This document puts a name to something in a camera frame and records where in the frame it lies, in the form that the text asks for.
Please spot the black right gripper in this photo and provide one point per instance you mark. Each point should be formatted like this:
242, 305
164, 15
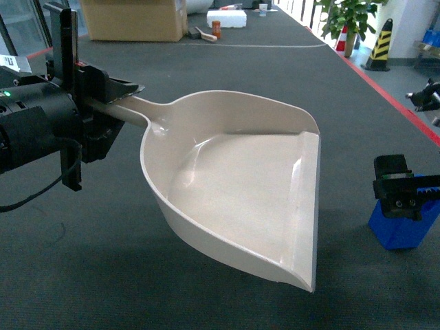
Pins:
401, 193

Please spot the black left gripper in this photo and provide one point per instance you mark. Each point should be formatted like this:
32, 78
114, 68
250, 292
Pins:
84, 83

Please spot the blue plastic block part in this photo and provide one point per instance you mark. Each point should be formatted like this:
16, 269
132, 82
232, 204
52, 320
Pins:
403, 233

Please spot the beige plastic dustpan scoop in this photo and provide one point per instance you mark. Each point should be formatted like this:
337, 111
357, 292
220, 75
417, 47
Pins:
236, 177

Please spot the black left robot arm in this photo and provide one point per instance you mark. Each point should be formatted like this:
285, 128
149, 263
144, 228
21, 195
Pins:
41, 116

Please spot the large cardboard box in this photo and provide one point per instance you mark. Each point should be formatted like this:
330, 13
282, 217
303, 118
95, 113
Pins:
143, 21

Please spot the glass door cabinet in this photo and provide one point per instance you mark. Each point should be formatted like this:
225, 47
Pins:
25, 27

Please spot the yellow black striped bollard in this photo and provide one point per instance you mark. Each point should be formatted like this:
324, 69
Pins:
378, 59

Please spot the orange can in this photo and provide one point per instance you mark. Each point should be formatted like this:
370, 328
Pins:
216, 29

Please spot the white foam block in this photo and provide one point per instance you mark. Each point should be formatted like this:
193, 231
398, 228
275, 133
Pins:
227, 18

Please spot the red white traffic cone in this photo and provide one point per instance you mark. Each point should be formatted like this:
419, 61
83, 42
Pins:
340, 45

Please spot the green potted plant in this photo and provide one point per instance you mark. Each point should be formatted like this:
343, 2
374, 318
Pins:
353, 14

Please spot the paper cup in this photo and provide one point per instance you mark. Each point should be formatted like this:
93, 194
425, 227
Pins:
262, 9

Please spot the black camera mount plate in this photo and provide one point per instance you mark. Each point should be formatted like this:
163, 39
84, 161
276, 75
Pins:
64, 25

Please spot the wooden handled brush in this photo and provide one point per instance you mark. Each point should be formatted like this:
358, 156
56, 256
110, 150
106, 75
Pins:
196, 33

